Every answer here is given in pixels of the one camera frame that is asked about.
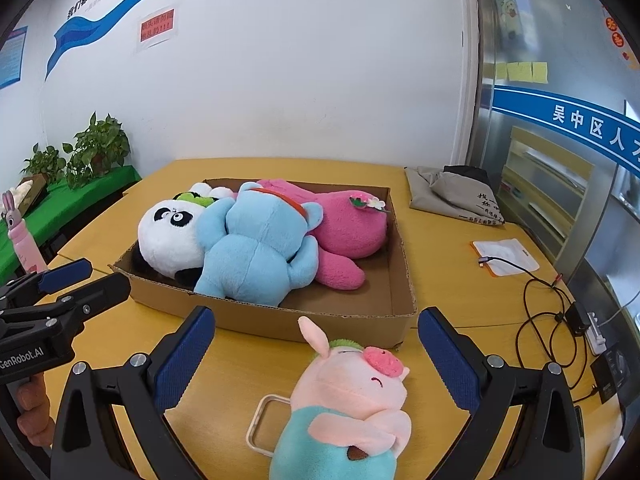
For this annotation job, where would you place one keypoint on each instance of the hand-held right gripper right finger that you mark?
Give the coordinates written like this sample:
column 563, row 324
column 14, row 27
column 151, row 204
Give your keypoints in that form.
column 450, row 360

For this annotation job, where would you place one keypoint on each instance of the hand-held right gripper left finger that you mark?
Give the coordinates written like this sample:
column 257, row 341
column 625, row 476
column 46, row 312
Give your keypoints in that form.
column 182, row 355

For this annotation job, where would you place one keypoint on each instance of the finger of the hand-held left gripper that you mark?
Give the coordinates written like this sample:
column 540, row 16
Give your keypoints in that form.
column 100, row 292
column 65, row 275

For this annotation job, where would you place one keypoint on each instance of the panda plush toy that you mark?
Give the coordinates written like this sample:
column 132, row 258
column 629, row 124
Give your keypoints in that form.
column 165, row 240

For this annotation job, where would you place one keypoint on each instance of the pink pig plush toy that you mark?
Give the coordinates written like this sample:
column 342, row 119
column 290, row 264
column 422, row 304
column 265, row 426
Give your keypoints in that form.
column 345, row 400

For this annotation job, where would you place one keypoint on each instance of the blue plush toy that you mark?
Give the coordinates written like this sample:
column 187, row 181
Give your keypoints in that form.
column 250, row 250

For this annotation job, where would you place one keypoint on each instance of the brown cardboard box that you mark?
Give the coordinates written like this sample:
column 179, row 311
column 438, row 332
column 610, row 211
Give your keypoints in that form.
column 320, row 317

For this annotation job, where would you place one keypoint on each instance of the pink bear plush toy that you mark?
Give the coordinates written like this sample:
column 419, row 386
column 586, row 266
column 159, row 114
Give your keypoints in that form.
column 345, row 230

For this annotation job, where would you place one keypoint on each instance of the person's left hand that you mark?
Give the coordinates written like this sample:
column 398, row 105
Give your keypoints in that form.
column 34, row 410

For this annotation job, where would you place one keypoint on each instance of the pink bunny water bottle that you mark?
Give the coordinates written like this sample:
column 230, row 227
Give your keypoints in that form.
column 25, row 247

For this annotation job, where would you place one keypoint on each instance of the white fluffy item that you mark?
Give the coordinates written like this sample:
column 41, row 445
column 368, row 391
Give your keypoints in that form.
column 25, row 191

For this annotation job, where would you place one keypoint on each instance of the white phone case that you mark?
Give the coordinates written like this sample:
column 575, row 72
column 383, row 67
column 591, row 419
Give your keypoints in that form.
column 255, row 427

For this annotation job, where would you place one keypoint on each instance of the small potted green plant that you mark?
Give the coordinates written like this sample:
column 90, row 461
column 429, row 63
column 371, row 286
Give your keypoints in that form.
column 44, row 162

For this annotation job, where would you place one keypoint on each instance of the white flat pouch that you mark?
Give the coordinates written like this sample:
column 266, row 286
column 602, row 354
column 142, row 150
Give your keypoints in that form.
column 510, row 255

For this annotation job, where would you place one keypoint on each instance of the black power adapter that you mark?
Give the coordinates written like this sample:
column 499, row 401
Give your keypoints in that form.
column 576, row 317

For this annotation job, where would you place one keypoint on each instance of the white power strip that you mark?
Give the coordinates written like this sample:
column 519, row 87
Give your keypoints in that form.
column 596, row 335

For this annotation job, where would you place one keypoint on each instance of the black box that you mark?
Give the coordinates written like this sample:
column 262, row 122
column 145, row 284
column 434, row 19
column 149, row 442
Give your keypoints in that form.
column 611, row 372

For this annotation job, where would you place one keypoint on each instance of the beige cloth bag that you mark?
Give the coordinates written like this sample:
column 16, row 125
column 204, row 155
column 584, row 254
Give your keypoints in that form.
column 450, row 195

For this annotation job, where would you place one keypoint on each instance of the flower hair clip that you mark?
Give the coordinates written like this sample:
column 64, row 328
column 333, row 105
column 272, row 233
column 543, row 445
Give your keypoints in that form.
column 367, row 203

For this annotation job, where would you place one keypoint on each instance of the red paper notice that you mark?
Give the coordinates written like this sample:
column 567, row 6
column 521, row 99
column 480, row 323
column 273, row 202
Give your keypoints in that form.
column 157, row 30

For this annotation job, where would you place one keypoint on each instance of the yellow sticky notes strip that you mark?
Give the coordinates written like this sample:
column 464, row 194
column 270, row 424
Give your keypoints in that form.
column 522, row 71

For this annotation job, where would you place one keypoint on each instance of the cartoon glass sticker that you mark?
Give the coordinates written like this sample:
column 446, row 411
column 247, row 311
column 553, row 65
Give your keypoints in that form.
column 514, row 10

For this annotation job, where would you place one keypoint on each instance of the red hanging decoration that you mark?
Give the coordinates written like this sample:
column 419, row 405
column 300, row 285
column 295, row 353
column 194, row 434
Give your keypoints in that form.
column 616, row 35

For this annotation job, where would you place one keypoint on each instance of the blue wall poster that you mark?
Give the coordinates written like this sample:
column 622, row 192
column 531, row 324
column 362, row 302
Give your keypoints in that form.
column 11, row 57

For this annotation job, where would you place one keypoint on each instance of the blue wave wall decal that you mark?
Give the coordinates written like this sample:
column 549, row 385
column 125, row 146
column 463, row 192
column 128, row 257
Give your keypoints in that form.
column 75, row 32

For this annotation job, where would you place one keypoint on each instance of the blue glass wall banner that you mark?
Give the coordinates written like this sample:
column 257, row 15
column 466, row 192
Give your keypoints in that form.
column 575, row 120

